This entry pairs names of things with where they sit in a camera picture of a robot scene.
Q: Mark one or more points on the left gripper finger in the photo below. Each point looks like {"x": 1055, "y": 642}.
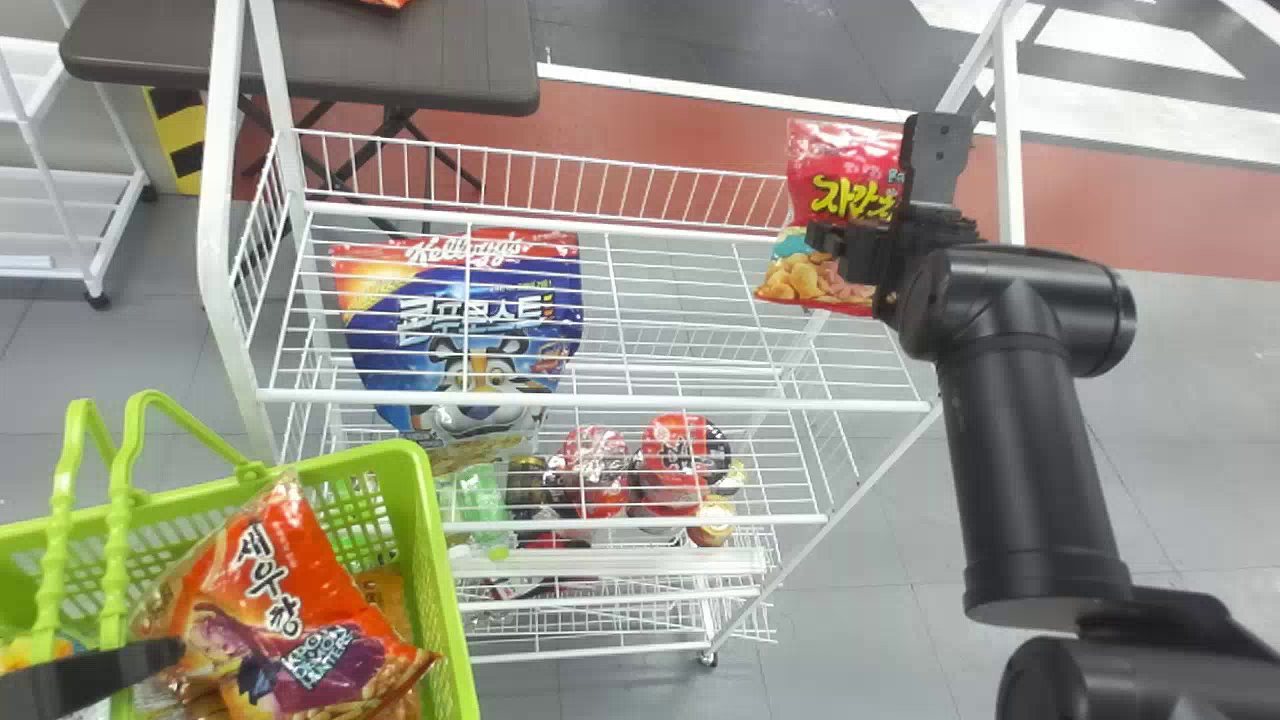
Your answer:
{"x": 80, "y": 675}

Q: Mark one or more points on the red noodle cup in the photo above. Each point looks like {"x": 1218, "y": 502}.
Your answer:
{"x": 595, "y": 470}
{"x": 680, "y": 455}

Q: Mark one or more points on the orange snack packet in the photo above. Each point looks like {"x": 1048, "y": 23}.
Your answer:
{"x": 270, "y": 600}

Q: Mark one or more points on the green basket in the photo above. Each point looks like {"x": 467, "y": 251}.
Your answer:
{"x": 425, "y": 560}

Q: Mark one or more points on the red snack packet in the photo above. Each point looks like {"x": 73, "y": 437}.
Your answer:
{"x": 838, "y": 170}

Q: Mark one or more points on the black can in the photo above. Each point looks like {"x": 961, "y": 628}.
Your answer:
{"x": 530, "y": 485}

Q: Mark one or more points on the white shelf trolley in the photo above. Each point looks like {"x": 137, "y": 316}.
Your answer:
{"x": 60, "y": 190}

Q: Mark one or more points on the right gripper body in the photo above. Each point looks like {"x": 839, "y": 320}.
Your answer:
{"x": 860, "y": 258}

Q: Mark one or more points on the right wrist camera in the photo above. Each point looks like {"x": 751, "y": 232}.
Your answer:
{"x": 936, "y": 155}

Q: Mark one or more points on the blue cereal bag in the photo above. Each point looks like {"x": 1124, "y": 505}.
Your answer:
{"x": 450, "y": 320}

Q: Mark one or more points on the yellow black striped post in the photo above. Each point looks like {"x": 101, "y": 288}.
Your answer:
{"x": 182, "y": 140}

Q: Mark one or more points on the dark side table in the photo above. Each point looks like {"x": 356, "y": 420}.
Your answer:
{"x": 400, "y": 60}

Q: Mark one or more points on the green bottle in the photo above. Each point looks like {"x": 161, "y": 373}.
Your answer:
{"x": 480, "y": 505}

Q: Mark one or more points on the yellow can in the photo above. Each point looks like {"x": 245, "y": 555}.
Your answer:
{"x": 712, "y": 522}

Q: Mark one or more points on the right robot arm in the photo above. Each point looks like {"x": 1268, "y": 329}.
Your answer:
{"x": 1020, "y": 420}

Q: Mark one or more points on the yellow snack packet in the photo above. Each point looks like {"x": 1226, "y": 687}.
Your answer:
{"x": 25, "y": 655}

